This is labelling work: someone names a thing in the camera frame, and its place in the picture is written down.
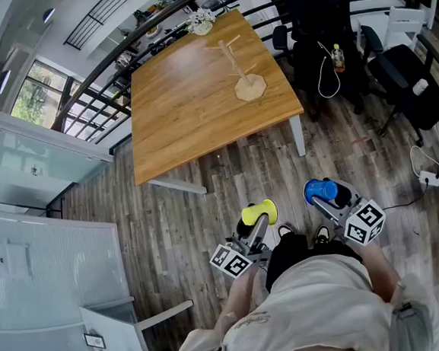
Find white cabinet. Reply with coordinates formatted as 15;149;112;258
78;290;198;351

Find wooden table with white legs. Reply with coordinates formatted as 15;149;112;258
120;3;312;201

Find blue cup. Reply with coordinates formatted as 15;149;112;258
302;177;339;206

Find white flowers in pot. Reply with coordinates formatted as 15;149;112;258
183;6;218;38

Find yellow-capped drink bottle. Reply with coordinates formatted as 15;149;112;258
329;43;347;74

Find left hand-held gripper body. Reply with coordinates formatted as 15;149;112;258
207;229;275;281

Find white charging cable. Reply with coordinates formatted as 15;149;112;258
313;39;343;101

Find paper notice on glass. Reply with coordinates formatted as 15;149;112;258
0;236;35;283

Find person's shoe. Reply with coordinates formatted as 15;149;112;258
276;222;297;240
312;224;333;246

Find white power cord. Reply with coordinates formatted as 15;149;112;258
406;119;439;173

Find black office chair with armrests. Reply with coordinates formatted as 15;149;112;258
358;18;439;153

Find black power cord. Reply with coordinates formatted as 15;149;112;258
380;179;432;212

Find small framed sign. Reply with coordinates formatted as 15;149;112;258
83;330;107;351

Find small white bottle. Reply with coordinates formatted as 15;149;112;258
412;78;430;97

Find wooden cup tree stand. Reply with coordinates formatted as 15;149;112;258
203;32;269;106

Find person's right forearm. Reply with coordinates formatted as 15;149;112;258
357;237;404;307

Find person's left forearm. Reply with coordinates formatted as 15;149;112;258
208;260;268;337

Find person's cream shirt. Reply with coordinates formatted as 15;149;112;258
157;245;439;351

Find yellow cup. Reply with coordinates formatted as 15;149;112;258
240;198;280;229

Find person's right shoe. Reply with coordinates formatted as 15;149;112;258
312;224;333;246

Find black mesh office chair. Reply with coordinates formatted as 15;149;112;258
268;0;372;123

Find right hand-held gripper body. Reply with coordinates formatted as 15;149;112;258
332;193;390;249

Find white wooden chair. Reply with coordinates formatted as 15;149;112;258
353;2;432;61

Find black metal railing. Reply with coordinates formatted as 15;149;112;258
39;0;435;149

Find person's black shorts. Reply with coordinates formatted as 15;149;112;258
261;227;366;294

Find person's left shoe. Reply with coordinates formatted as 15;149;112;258
276;222;297;240

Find black balcony railing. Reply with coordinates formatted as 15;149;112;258
59;0;152;53

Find white power strip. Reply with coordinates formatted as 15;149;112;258
417;168;439;190

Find large window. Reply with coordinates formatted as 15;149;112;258
5;56;87;133

